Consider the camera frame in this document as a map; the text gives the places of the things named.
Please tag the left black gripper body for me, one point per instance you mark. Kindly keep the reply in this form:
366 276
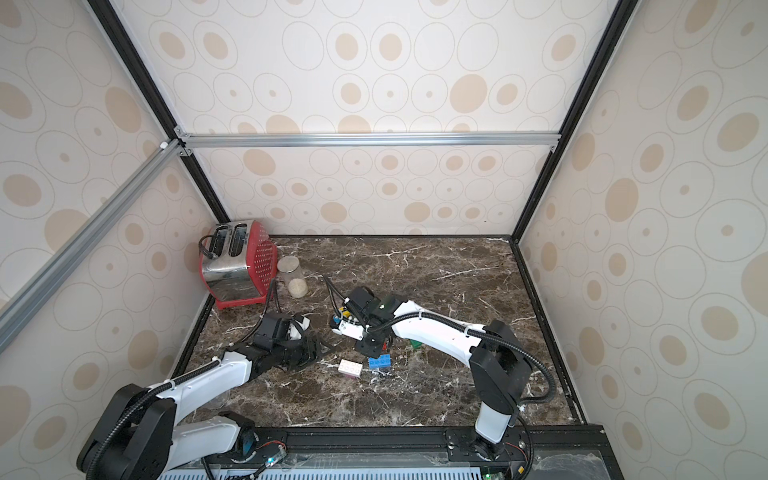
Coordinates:
296 354

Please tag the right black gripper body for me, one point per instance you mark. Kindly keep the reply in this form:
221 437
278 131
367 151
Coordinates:
372 343

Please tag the white lego brick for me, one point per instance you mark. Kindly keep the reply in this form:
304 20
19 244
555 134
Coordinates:
350 366

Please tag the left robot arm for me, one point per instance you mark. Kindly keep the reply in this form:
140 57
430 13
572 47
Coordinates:
174 408

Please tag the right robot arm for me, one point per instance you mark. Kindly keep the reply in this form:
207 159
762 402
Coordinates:
506 377

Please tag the long blue lego brick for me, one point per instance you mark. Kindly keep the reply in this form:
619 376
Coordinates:
382 362

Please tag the red and chrome toaster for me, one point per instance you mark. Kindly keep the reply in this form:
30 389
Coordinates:
237 262

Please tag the horizontal aluminium frame bar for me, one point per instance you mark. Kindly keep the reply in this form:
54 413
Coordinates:
357 140

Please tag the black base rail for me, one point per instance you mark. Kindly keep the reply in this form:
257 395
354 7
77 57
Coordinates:
548 452

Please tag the left aluminium frame bar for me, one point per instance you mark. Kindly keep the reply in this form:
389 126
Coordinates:
29 300

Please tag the left black corner post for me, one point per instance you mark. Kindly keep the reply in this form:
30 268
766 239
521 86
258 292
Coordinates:
107 16

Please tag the black corner post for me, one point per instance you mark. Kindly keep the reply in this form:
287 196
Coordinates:
605 49
107 16

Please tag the right black corner post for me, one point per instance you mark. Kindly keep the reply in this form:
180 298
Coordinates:
605 49

